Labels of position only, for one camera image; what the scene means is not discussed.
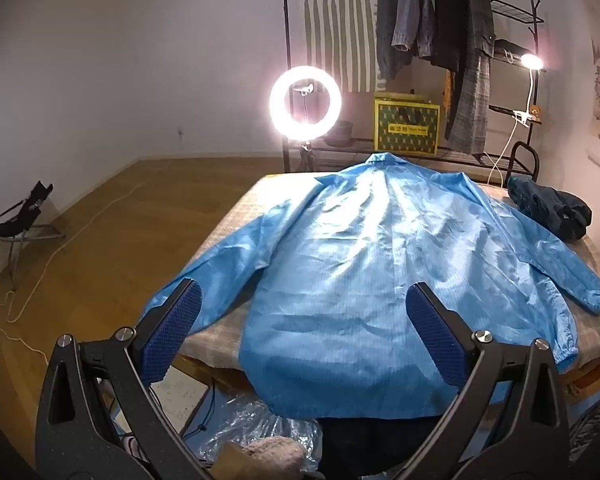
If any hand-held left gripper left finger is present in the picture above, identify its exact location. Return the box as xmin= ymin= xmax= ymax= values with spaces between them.
xmin=34 ymin=278 xmax=216 ymax=480

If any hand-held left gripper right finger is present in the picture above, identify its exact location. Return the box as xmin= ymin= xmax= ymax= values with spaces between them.
xmin=405 ymin=281 xmax=573 ymax=480

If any light blue zip jacket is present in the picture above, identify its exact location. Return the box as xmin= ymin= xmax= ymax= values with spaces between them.
xmin=140 ymin=152 xmax=600 ymax=420

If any dark blue clothes pile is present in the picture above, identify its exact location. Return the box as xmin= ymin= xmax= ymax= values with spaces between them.
xmin=507 ymin=175 xmax=594 ymax=242

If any black metal clothes rack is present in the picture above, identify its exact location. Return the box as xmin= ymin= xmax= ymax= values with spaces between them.
xmin=280 ymin=0 xmax=546 ymax=181

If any white paper sheet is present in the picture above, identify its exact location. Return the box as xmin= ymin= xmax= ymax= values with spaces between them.
xmin=152 ymin=367 xmax=212 ymax=436

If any clear plastic bag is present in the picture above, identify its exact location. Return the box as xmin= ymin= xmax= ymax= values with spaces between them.
xmin=195 ymin=392 xmax=326 ymax=467

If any dark navy cloth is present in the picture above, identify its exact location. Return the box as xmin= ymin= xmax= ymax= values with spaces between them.
xmin=320 ymin=412 xmax=442 ymax=480

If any beige woolly cloth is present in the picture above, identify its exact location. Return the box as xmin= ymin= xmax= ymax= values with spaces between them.
xmin=220 ymin=435 xmax=307 ymax=480

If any dark striped cloth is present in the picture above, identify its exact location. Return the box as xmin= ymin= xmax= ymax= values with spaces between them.
xmin=569 ymin=394 xmax=600 ymax=463

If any black folding chair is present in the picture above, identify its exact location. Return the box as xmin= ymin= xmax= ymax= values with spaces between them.
xmin=0 ymin=180 xmax=67 ymax=291

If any black curved tube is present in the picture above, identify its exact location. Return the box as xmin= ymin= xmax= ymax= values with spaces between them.
xmin=510 ymin=141 xmax=539 ymax=182

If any yellow patterned box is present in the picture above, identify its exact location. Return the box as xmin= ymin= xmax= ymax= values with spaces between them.
xmin=373 ymin=91 xmax=441 ymax=156

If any grey plaid hanging coat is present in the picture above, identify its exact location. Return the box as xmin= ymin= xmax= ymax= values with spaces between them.
xmin=445 ymin=0 xmax=497 ymax=156

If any white clip lamp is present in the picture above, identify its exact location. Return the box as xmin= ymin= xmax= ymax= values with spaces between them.
xmin=487 ymin=52 xmax=547 ymax=186

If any black hanging jacket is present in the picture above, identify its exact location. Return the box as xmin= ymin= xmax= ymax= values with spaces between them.
xmin=427 ymin=0 xmax=462 ymax=74

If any dark denim hanging jacket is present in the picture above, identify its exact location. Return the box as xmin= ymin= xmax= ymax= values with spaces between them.
xmin=376 ymin=0 xmax=407 ymax=81

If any blue denim hanging shirt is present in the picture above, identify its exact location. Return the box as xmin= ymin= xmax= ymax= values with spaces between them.
xmin=392 ymin=0 xmax=437 ymax=59

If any black ring light stand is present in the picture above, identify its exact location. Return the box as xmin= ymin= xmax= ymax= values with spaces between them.
xmin=292 ymin=82 xmax=317 ymax=173

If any striped wall poster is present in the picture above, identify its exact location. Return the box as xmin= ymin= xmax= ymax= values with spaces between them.
xmin=297 ymin=0 xmax=381 ymax=93

